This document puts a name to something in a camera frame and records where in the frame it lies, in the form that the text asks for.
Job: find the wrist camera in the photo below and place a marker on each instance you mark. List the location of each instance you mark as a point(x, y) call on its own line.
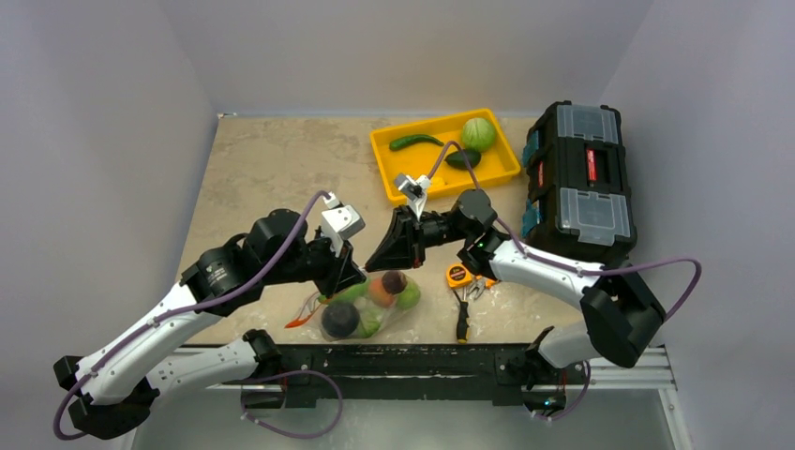
point(339, 222)
point(415, 191)

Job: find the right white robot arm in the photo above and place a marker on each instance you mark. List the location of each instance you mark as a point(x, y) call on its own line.
point(620, 314)

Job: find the clear orange zip bag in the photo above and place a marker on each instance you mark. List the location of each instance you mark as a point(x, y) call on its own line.
point(311, 311)

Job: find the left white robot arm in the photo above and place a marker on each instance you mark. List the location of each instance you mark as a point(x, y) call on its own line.
point(113, 390)

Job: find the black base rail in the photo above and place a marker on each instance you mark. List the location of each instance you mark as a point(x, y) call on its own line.
point(298, 375)

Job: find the orange handled pliers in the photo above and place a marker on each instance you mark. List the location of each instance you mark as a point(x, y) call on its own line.
point(477, 288)

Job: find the white cauliflower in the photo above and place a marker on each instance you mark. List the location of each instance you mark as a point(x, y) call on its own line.
point(371, 318)

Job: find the green lime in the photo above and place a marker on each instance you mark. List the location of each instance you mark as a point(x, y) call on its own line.
point(409, 297)

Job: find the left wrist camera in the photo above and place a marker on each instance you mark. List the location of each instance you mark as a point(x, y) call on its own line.
point(339, 222)

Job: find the light green cucumber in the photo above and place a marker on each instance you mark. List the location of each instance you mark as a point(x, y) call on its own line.
point(347, 296)

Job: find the purple eggplant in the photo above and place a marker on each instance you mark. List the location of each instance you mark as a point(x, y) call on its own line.
point(340, 320)

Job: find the dark green chili pepper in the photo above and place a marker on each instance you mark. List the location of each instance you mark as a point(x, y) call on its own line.
point(414, 139)

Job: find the yellow tape measure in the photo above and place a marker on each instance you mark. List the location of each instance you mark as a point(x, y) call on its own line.
point(457, 276)

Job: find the dark green avocado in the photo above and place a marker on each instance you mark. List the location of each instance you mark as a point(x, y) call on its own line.
point(463, 159)

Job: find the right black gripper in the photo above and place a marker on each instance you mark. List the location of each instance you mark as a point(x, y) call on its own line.
point(418, 236)

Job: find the black toolbox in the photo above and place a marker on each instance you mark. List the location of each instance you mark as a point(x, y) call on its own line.
point(579, 198)

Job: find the yellow plastic tray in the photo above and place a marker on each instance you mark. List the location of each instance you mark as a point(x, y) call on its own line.
point(497, 165)

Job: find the green cabbage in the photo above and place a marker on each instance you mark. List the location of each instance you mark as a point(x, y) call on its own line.
point(478, 134)

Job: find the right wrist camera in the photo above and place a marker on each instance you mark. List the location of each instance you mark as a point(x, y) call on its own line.
point(415, 191)

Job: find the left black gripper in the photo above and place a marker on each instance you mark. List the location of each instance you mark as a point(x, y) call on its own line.
point(340, 272)

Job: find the dark red plum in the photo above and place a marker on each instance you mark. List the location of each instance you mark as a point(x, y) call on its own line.
point(394, 282)

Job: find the black yellow screwdriver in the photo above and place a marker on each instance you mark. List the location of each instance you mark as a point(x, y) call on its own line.
point(463, 318)

